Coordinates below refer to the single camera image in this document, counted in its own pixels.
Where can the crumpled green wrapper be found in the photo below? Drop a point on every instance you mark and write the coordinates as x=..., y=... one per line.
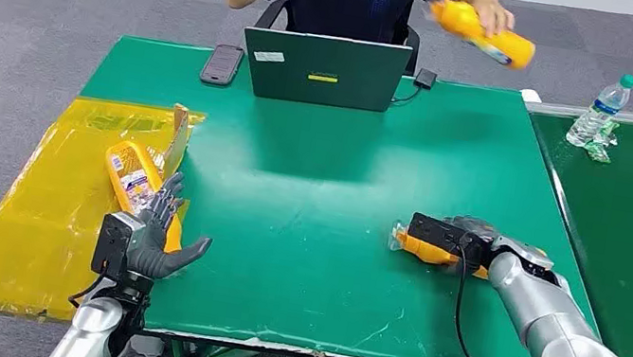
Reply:
x=599, y=149

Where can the black smartphone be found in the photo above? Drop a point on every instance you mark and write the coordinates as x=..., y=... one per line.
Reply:
x=222, y=65

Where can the orange detergent bottle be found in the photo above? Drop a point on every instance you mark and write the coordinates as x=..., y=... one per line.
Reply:
x=130, y=173
x=503, y=44
x=425, y=251

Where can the yellow plastic wrapped tray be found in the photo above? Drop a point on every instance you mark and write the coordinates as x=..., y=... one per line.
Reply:
x=44, y=210

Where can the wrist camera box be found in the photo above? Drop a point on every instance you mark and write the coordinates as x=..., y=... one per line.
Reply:
x=438, y=234
x=112, y=243

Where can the black power adapter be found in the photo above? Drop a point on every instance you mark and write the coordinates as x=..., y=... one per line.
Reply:
x=425, y=79

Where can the brown cardboard flap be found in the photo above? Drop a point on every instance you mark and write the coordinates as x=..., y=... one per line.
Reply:
x=177, y=142

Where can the dark green laptop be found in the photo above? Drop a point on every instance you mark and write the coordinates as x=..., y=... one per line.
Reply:
x=324, y=70

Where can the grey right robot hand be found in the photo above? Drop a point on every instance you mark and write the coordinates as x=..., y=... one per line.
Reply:
x=488, y=236

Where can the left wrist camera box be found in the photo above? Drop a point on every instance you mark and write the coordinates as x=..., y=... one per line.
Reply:
x=112, y=243

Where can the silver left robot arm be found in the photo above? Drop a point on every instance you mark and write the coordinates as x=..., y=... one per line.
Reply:
x=89, y=331

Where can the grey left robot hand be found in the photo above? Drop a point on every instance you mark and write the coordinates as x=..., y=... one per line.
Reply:
x=152, y=253

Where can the clear plastic water bottle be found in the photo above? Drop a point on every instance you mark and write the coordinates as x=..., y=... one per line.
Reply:
x=597, y=113

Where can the person's left hand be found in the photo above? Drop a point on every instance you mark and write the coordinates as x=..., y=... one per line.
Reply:
x=492, y=13

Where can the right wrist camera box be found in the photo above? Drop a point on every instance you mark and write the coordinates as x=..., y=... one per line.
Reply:
x=438, y=234

